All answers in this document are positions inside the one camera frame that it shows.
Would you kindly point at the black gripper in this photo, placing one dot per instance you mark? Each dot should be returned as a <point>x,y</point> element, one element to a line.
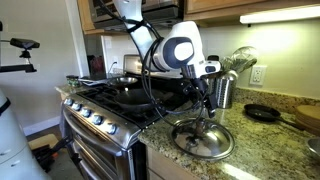
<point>204,90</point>

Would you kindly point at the glass pot lid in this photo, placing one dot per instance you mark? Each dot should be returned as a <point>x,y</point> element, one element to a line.
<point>213,143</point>

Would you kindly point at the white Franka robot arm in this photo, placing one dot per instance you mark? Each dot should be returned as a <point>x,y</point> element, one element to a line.
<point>180,51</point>

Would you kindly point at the perforated steel utensil holder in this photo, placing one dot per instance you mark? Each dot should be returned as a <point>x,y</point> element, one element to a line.
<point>226,93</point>

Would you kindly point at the black cast iron skillet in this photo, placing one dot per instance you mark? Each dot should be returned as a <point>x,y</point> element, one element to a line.
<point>261,113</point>

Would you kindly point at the dark wooden spatula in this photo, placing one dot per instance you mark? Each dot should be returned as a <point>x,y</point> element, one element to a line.
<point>213,58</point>

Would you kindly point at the white lower cabinet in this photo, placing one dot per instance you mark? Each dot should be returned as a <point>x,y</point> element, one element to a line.
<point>163,166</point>

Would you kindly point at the stainless steel frying pan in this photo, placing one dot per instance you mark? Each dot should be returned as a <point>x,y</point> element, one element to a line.
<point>123,81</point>

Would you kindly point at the stainless steel gas range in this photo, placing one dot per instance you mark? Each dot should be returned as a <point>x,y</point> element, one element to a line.
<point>116,133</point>

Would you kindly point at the wooden cutting board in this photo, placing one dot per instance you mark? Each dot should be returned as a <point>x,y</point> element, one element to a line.
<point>310,116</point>

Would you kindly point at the silver range knob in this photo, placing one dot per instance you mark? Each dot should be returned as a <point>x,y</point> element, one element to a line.
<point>86,112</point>
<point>68,101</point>
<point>111,128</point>
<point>76,106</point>
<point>97,119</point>

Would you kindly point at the wooden upper cabinet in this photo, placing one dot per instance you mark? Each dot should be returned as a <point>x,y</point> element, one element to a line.
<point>216,6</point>
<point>85,16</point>

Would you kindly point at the small metal bowl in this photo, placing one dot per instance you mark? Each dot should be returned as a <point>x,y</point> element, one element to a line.
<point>315,146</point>

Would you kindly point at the stainless over-range microwave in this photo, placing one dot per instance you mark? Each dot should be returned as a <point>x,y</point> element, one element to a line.
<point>160,11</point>

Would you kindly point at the under-cabinet light strip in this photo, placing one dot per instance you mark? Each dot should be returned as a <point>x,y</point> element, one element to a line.
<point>280,15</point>

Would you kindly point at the dark red countertop appliance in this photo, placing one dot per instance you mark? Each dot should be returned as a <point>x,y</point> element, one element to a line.
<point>96,65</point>

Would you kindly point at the black and orange clamp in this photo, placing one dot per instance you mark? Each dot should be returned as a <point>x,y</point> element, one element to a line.
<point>50,153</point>

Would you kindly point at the beige floor board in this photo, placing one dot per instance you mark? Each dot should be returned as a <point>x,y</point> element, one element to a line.
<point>41,141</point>

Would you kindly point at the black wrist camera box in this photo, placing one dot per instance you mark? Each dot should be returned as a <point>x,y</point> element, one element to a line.
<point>189,90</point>

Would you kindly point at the white wall outlet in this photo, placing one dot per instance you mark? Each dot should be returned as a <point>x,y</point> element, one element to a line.
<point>258,75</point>

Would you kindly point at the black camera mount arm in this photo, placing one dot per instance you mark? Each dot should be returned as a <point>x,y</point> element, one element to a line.
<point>18,68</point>

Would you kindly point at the black external camera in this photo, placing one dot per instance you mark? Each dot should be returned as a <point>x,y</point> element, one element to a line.
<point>24,43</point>

